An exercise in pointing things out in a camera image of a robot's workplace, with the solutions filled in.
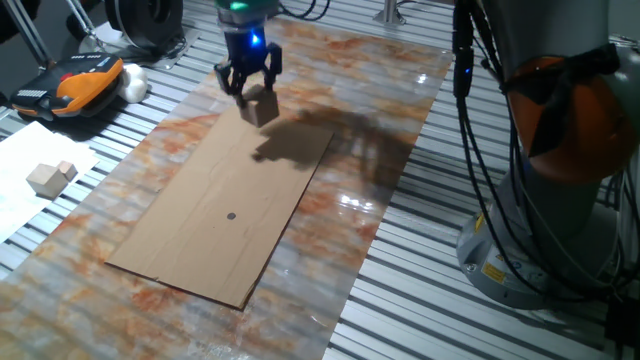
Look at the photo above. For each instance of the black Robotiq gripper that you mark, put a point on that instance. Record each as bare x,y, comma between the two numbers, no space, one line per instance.
246,47

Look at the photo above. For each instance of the wooden cube block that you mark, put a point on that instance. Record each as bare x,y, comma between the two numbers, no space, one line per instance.
260,112

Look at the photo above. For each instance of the small spare wooden block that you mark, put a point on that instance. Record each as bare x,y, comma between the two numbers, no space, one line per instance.
68,170

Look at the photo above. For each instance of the large spare wooden block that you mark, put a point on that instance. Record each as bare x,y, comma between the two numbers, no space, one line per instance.
46,181

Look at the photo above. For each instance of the marble patterned glossy mat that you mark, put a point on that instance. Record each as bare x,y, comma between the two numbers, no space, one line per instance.
350,65

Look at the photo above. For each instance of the black round drum device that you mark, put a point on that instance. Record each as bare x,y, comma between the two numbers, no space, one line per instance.
145,20

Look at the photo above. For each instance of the white crumpled cloth wad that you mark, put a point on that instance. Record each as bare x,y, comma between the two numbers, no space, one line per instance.
133,82

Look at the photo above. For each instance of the brown cardboard sheet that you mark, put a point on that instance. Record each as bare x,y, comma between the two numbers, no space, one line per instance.
210,200

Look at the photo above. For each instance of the orange black teach pendant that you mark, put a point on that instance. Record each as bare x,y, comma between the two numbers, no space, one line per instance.
85,85

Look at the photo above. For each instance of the silver metal rod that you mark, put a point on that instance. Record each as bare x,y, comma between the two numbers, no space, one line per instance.
82,17

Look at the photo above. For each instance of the black tripod leg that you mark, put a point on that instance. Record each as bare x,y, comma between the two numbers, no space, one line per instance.
27,32

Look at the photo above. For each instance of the white paper sheet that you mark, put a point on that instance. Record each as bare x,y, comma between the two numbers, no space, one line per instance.
25,150

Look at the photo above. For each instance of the grey metal base plate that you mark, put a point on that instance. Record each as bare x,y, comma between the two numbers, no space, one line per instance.
180,50

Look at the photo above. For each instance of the silver metal post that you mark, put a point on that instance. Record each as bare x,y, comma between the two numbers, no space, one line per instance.
389,14

